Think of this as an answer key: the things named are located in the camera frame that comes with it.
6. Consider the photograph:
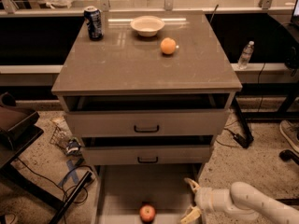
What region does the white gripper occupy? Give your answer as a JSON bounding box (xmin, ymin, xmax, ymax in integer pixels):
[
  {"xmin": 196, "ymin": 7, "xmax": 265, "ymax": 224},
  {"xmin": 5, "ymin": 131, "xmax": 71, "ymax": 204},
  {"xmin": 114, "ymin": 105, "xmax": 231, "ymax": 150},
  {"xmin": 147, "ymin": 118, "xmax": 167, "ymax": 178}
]
[{"xmin": 180, "ymin": 177, "xmax": 233, "ymax": 224}]

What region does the black cable on floor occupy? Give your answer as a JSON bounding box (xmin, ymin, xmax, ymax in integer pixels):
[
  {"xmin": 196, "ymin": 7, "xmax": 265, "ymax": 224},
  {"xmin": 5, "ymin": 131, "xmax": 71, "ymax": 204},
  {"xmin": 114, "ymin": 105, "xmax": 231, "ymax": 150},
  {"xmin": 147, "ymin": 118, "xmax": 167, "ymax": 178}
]
[{"xmin": 17, "ymin": 156, "xmax": 94, "ymax": 205}]

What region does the grey drawer cabinet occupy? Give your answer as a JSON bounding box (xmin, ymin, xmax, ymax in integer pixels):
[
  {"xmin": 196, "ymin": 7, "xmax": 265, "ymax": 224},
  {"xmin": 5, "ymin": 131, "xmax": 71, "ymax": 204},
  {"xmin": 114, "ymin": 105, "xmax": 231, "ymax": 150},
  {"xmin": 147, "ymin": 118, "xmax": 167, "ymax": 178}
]
[{"xmin": 50, "ymin": 10, "xmax": 243, "ymax": 173}]

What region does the grey sneaker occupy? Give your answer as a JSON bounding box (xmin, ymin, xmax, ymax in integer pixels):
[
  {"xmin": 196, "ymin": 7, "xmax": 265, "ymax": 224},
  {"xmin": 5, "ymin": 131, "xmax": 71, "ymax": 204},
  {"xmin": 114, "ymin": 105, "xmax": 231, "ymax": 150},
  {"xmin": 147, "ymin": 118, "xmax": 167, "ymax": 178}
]
[{"xmin": 279, "ymin": 120, "xmax": 299, "ymax": 153}]

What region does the white paper bowl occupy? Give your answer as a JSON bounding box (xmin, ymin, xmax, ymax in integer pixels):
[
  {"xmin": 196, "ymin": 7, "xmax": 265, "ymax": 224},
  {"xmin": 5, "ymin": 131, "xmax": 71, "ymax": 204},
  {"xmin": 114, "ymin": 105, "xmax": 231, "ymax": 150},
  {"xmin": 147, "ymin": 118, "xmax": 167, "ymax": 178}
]
[{"xmin": 130, "ymin": 16, "xmax": 164, "ymax": 37}]

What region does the wire basket on floor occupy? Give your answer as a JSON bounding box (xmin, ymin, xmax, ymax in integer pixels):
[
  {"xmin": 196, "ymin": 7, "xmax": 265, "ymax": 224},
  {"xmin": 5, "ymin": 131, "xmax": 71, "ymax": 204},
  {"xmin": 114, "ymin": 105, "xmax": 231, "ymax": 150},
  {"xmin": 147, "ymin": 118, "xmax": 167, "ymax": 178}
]
[{"xmin": 50, "ymin": 127, "xmax": 72, "ymax": 150}]

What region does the middle drawer with handle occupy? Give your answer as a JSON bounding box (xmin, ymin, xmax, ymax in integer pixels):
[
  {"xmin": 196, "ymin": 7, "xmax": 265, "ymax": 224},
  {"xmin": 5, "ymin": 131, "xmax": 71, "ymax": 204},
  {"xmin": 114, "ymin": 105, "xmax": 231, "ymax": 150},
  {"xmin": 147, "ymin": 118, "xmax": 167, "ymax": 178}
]
[{"xmin": 81, "ymin": 145, "xmax": 213, "ymax": 165}]

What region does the dark chair at left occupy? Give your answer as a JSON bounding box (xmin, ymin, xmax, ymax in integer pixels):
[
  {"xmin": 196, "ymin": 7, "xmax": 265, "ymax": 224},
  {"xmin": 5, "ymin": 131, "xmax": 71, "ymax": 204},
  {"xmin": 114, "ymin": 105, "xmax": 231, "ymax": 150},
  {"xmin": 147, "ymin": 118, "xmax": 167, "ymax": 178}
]
[{"xmin": 0, "ymin": 92, "xmax": 43, "ymax": 168}]

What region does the top drawer with handle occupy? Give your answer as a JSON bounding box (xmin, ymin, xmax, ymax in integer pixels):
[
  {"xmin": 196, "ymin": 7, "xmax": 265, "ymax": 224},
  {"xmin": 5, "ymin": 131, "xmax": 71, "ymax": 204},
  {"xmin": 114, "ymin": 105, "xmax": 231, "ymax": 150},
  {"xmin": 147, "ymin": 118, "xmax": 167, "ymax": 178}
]
[{"xmin": 65, "ymin": 109, "xmax": 229, "ymax": 137}]

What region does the open bottom drawer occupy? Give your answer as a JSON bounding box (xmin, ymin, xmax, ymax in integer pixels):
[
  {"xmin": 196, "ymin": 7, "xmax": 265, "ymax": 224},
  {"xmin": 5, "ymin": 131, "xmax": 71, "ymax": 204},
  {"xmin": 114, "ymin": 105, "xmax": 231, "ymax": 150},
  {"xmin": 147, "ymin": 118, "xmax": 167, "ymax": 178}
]
[{"xmin": 92, "ymin": 164, "xmax": 201, "ymax": 224}]

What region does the black power adapter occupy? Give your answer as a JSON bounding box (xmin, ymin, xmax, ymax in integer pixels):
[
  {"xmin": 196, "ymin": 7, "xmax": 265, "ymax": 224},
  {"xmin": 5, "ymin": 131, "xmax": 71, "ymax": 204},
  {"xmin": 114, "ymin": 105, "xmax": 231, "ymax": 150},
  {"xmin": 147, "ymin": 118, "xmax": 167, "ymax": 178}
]
[{"xmin": 228, "ymin": 130, "xmax": 249, "ymax": 148}]

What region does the orange fruit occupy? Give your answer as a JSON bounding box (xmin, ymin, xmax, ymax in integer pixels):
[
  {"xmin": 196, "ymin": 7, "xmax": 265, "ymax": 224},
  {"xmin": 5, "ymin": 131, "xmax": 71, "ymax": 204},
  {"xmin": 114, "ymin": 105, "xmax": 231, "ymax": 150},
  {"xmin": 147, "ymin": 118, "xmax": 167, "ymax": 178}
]
[{"xmin": 160, "ymin": 37, "xmax": 177, "ymax": 55}]

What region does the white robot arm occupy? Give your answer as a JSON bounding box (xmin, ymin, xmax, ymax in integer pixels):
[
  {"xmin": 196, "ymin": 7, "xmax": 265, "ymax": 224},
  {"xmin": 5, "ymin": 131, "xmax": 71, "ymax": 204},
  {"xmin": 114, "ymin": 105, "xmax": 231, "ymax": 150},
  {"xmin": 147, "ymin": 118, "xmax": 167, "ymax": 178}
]
[{"xmin": 180, "ymin": 178, "xmax": 299, "ymax": 224}]

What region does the blue soda can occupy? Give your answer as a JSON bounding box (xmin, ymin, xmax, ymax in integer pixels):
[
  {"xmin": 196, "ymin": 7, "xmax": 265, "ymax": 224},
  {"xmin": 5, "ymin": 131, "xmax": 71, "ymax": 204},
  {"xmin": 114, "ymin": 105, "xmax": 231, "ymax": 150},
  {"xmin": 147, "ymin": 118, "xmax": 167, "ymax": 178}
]
[{"xmin": 83, "ymin": 6, "xmax": 104, "ymax": 40}]

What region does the clear plastic water bottle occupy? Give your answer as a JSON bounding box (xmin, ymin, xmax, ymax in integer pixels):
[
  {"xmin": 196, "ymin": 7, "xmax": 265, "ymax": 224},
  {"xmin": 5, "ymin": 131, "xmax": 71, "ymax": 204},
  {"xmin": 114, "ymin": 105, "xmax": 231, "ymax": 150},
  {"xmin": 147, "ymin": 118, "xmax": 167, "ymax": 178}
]
[{"xmin": 237, "ymin": 41, "xmax": 254, "ymax": 70}]

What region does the red apple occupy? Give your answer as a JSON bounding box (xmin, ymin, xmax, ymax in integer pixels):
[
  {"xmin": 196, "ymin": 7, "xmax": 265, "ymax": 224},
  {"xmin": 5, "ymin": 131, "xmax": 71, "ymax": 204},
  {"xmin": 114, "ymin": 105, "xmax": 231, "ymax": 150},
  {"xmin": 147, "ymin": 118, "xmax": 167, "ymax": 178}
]
[{"xmin": 139, "ymin": 204, "xmax": 156, "ymax": 222}]

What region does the black table leg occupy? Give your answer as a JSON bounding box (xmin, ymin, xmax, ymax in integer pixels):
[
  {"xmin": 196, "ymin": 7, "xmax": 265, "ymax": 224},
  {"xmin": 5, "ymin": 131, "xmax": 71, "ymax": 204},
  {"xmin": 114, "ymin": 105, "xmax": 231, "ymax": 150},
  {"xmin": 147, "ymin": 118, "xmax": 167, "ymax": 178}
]
[{"xmin": 49, "ymin": 171, "xmax": 92, "ymax": 224}]

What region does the drawer with handle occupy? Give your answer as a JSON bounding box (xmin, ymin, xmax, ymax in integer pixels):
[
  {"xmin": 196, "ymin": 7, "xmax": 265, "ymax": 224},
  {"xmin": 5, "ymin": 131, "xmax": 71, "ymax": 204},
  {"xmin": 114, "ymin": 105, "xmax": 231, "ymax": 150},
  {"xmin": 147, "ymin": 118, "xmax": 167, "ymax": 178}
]
[
  {"xmin": 65, "ymin": 109, "xmax": 229, "ymax": 137},
  {"xmin": 81, "ymin": 145, "xmax": 213, "ymax": 165}
]

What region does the black chair base caster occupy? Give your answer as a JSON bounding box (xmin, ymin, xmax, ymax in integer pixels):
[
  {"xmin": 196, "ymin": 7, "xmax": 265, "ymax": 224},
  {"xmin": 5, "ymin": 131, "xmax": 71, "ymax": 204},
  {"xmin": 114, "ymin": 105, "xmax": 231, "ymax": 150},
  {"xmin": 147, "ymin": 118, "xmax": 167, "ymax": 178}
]
[{"xmin": 279, "ymin": 149, "xmax": 299, "ymax": 165}]

